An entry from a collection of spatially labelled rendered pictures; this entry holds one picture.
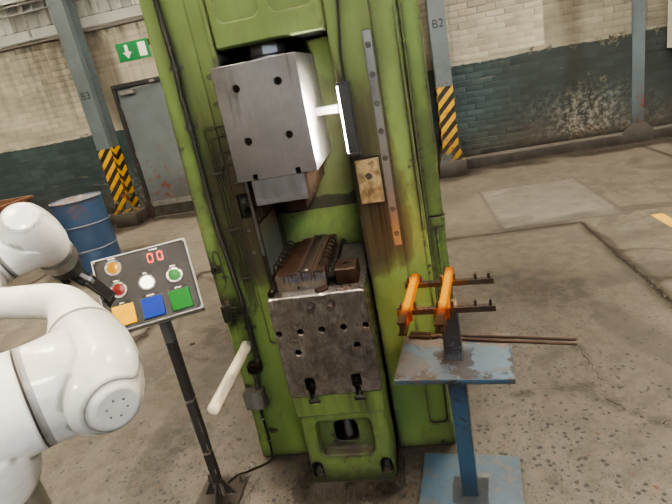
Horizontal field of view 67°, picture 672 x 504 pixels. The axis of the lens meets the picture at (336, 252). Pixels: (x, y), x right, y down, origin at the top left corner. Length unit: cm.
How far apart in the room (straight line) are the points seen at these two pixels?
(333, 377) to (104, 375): 149
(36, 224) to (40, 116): 848
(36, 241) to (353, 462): 162
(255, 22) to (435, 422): 181
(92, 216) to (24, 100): 373
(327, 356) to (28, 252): 120
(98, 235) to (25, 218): 528
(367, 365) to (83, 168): 786
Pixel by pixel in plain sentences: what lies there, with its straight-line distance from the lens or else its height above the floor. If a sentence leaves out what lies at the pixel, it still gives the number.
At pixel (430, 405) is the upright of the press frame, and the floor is 22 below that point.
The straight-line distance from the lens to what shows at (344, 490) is 240.
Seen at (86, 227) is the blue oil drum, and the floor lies 57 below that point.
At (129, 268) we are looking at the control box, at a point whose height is 115.
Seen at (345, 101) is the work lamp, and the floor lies 157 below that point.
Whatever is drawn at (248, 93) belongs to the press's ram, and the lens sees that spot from 183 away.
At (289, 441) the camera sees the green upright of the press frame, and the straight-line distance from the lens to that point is 258.
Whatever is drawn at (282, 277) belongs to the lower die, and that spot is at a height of 98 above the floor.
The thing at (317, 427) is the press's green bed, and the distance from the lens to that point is 228.
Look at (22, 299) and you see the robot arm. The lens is 99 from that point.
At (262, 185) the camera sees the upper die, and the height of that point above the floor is 134.
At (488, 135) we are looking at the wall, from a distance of 791.
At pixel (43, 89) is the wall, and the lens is 951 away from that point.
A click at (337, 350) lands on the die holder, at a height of 67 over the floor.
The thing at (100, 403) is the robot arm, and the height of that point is 136.
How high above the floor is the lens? 167
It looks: 19 degrees down
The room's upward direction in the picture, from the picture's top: 11 degrees counter-clockwise
